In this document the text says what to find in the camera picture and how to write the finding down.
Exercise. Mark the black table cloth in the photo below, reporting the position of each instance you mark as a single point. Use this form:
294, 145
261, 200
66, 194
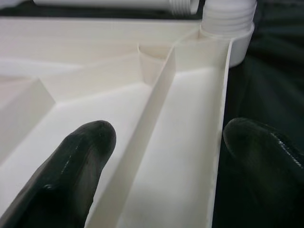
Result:
273, 83

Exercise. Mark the white plastic table leg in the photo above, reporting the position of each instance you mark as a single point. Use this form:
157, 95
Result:
228, 14
107, 3

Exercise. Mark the white plastic table top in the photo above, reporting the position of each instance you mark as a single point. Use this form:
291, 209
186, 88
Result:
71, 47

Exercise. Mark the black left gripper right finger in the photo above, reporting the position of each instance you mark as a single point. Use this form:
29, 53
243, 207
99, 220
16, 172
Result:
268, 171

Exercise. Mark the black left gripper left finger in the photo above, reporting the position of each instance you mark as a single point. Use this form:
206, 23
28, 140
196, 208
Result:
61, 180

